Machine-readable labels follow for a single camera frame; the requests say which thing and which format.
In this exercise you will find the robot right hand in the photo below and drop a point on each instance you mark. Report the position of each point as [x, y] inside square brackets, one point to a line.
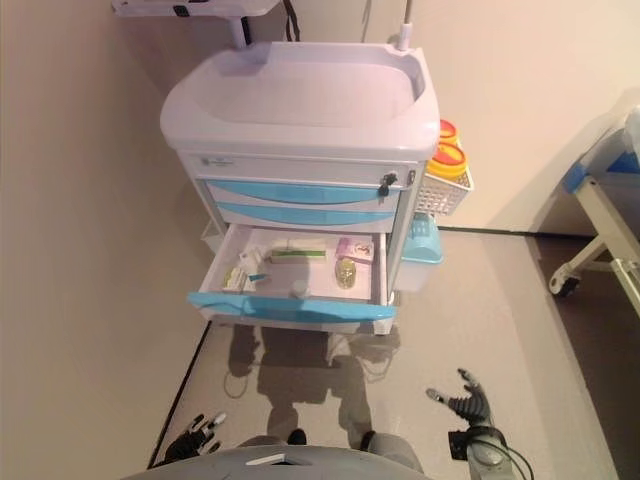
[475, 405]

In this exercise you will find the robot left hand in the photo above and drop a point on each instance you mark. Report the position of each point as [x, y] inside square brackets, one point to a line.
[192, 442]

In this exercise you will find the blue front medicine drawer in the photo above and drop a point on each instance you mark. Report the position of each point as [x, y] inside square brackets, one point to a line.
[290, 306]

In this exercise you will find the clear yellow capsule bottle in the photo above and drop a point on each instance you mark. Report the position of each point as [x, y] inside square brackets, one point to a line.
[345, 274]

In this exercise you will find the blue white medicine box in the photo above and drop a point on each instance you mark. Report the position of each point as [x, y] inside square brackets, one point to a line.
[252, 257]

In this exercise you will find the pink medicine box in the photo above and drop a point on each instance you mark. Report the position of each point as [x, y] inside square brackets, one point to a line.
[352, 249]

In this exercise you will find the blue front cart drawer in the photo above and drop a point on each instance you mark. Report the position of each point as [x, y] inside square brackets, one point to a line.
[310, 216]
[300, 192]

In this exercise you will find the grey robot torso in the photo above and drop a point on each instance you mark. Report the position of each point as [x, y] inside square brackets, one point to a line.
[300, 471]

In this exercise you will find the blue lid waste bin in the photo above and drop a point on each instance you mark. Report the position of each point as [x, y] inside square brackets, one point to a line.
[425, 250]

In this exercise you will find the small green white box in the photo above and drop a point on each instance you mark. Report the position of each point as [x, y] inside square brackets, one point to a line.
[235, 279]

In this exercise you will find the white plastic side bin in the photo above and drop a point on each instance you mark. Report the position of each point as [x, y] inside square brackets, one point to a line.
[210, 235]

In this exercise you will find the long white green box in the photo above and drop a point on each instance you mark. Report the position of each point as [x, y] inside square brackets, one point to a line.
[300, 256]

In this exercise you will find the black cart keys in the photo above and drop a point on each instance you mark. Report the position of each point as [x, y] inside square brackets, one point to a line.
[385, 187]

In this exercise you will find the yellow sharps container red lid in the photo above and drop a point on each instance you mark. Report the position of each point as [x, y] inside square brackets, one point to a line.
[450, 160]
[449, 130]

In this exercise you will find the white medical cart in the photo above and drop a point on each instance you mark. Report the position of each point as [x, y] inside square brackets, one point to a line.
[300, 100]

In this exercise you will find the white IV pole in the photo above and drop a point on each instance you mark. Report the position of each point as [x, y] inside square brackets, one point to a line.
[406, 35]

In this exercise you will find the white overbed table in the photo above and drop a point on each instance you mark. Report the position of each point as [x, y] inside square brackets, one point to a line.
[210, 7]

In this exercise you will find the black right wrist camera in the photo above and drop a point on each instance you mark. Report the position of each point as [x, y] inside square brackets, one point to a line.
[460, 445]

